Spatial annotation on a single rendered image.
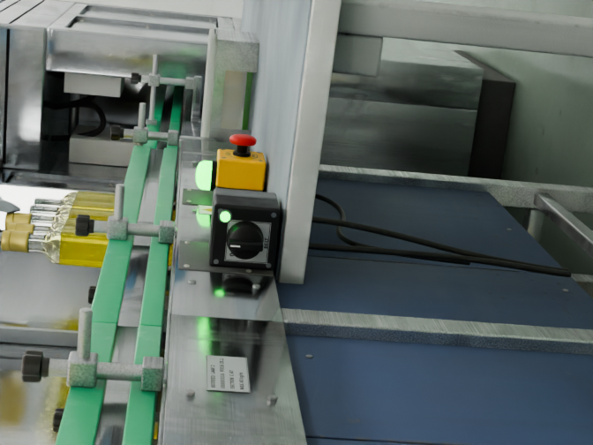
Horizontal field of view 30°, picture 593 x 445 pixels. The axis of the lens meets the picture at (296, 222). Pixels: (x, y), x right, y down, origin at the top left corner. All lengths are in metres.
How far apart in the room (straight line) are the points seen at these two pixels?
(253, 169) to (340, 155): 1.37
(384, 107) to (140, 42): 0.66
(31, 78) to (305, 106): 1.71
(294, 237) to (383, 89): 1.62
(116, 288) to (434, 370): 0.39
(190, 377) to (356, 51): 0.47
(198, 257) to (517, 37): 0.47
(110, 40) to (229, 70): 0.86
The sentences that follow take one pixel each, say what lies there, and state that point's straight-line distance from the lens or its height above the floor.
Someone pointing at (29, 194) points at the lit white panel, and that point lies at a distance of 2.65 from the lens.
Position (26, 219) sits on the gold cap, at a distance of 2.00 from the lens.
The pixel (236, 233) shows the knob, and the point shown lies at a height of 0.81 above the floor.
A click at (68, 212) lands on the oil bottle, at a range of 1.99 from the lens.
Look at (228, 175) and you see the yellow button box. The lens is 1.61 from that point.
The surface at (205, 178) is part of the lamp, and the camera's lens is 1.62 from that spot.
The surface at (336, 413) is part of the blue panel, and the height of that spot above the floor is 0.72.
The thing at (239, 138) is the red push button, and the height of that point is 0.80.
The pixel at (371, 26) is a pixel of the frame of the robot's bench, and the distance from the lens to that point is 1.31.
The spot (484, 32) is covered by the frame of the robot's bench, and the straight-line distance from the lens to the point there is 1.34.
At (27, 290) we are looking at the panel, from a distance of 2.05.
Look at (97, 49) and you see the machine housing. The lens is 2.90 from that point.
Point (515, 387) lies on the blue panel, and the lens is 1.17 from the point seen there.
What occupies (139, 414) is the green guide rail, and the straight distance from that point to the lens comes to 1.01.
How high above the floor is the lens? 0.88
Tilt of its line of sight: 6 degrees down
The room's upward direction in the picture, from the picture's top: 86 degrees counter-clockwise
